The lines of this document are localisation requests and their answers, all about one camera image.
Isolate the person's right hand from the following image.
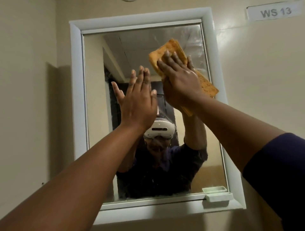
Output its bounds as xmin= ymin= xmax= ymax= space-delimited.
xmin=157 ymin=50 xmax=210 ymax=111

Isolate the person's left hand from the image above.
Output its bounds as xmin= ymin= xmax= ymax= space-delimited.
xmin=111 ymin=66 xmax=158 ymax=132

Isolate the orange cleaning cloth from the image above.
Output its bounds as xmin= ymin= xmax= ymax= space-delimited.
xmin=149 ymin=39 xmax=219 ymax=117

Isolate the person's left forearm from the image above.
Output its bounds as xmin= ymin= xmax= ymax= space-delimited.
xmin=0 ymin=122 xmax=152 ymax=231

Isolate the person's right forearm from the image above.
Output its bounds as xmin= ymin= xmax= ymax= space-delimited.
xmin=182 ymin=95 xmax=286 ymax=173

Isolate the white framed mirror cabinet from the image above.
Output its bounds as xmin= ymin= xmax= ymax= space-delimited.
xmin=69 ymin=7 xmax=246 ymax=226

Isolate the dark blue shirt sleeve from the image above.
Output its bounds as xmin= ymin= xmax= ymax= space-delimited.
xmin=242 ymin=132 xmax=305 ymax=231

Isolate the white wall label sign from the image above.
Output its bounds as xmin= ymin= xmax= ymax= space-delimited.
xmin=245 ymin=0 xmax=304 ymax=21

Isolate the white plastic cabinet handle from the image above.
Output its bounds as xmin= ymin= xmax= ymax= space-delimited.
xmin=205 ymin=192 xmax=234 ymax=203

